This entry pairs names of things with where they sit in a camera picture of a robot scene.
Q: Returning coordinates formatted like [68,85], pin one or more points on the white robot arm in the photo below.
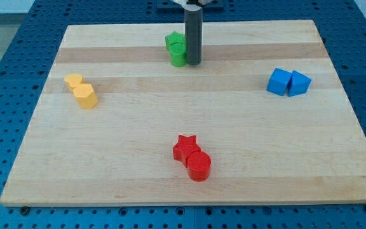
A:
[196,2]

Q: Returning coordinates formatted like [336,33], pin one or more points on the light wooden board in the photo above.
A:
[265,149]

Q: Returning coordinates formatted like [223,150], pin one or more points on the red star block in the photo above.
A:
[185,146]

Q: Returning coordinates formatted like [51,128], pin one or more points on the red cylinder block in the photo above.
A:
[199,164]

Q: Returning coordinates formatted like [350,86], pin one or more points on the green cylinder block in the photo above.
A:
[178,55]

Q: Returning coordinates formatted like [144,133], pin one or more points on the green star block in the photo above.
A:
[174,38]

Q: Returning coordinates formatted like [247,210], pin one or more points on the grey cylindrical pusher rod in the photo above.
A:
[193,19]

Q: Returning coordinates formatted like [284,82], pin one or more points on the blue cube block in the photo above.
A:
[278,81]

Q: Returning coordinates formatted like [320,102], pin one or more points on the yellow hexagon block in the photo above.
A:
[85,96]

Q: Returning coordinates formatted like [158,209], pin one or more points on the yellow heart block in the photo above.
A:
[73,80]

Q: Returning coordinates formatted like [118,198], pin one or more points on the blue triangular block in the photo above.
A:
[299,84]

